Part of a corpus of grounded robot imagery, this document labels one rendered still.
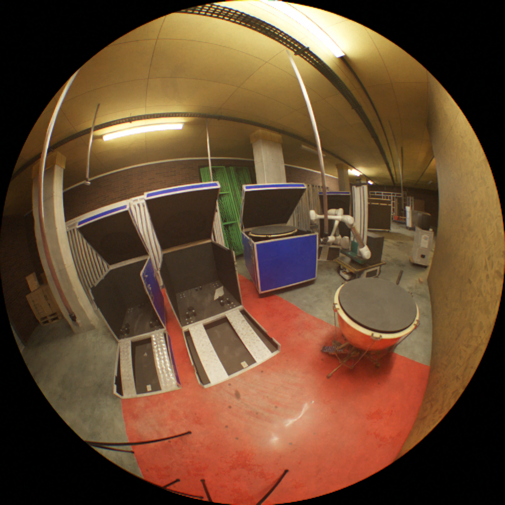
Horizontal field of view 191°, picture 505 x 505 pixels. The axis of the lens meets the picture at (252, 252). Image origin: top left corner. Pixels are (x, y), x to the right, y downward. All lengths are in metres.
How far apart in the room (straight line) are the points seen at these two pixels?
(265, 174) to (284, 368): 3.36
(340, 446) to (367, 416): 0.33
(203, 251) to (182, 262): 0.41
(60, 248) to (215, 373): 2.97
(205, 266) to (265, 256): 1.14
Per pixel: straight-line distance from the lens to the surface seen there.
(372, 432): 1.64
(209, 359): 1.73
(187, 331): 2.05
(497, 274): 1.53
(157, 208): 1.89
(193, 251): 2.62
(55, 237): 3.24
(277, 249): 2.13
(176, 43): 2.01
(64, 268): 3.22
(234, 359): 1.72
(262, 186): 2.31
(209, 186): 1.81
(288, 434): 1.45
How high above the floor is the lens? 1.45
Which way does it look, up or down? 18 degrees down
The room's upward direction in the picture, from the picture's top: 7 degrees counter-clockwise
